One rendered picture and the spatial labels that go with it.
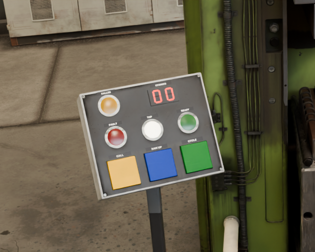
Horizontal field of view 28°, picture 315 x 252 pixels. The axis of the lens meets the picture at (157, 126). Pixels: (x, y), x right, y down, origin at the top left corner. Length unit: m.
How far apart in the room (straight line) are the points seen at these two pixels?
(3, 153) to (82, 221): 1.18
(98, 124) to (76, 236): 1.73
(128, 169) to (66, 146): 2.75
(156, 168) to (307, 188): 0.45
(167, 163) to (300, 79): 0.78
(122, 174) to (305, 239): 0.61
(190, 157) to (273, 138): 0.40
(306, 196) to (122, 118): 0.58
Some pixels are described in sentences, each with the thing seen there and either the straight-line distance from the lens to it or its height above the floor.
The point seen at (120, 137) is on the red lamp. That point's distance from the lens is 1.63.
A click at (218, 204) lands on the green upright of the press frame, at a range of 2.08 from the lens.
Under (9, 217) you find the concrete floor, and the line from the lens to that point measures 3.61.
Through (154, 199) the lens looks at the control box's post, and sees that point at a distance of 1.82.
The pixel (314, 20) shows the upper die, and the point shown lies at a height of 1.32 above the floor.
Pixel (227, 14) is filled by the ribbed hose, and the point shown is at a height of 1.32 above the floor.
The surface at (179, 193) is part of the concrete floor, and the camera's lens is 3.58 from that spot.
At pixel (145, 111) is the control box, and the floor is 1.13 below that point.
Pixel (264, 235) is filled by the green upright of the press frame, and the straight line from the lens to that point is 2.14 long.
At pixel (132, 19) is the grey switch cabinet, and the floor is 0.17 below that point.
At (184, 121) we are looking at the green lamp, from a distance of 1.68.
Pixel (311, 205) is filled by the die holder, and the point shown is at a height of 0.80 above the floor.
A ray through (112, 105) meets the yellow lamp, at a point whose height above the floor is 1.16.
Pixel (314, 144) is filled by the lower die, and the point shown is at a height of 0.96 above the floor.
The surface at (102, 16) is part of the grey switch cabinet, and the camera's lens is 7.03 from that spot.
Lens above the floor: 1.73
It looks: 23 degrees down
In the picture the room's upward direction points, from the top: 5 degrees counter-clockwise
